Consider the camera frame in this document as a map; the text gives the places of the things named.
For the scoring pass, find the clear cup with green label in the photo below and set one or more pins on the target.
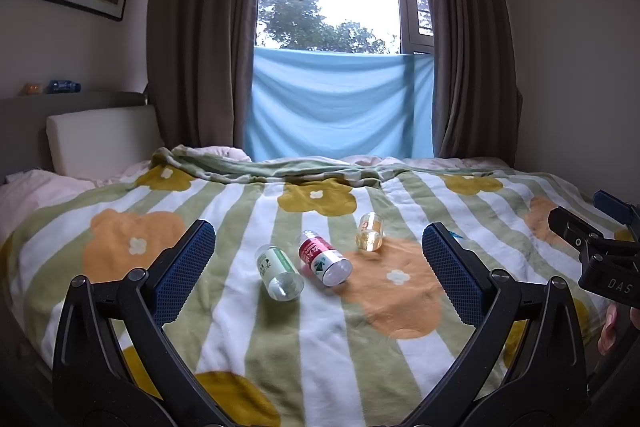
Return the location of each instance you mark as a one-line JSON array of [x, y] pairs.
[[277, 272]]

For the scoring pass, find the blue plastic bottle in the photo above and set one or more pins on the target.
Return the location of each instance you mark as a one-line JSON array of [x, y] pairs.
[[62, 86]]

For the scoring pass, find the small orange container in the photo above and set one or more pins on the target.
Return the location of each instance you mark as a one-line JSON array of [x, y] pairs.
[[32, 89]]

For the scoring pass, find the white headboard cushion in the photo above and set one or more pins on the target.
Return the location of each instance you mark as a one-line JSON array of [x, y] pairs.
[[100, 139]]

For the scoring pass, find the clear yellow cup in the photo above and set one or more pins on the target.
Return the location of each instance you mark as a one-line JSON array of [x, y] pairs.
[[370, 233]]

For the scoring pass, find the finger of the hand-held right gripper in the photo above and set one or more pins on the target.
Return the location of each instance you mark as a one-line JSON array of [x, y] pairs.
[[570, 224], [612, 203]]

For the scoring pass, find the red label white bottle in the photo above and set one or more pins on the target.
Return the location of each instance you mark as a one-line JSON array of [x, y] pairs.
[[324, 259]]

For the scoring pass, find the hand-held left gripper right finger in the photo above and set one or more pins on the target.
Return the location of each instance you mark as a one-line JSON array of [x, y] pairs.
[[450, 272]]

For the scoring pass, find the person's right hand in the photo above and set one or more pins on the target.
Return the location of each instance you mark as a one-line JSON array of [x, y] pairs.
[[609, 332]]

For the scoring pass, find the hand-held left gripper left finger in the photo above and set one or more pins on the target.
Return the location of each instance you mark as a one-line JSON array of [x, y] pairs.
[[186, 267]]

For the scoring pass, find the light blue hanging cloth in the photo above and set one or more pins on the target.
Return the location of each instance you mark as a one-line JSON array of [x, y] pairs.
[[340, 104]]

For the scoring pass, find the brown curtain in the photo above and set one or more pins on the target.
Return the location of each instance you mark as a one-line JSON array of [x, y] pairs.
[[205, 32], [465, 47]]

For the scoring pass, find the striped floral blanket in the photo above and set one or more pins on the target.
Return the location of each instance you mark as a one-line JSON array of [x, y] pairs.
[[310, 357]]

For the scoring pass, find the grey bed headboard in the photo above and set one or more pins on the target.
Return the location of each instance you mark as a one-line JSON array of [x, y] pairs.
[[75, 99]]

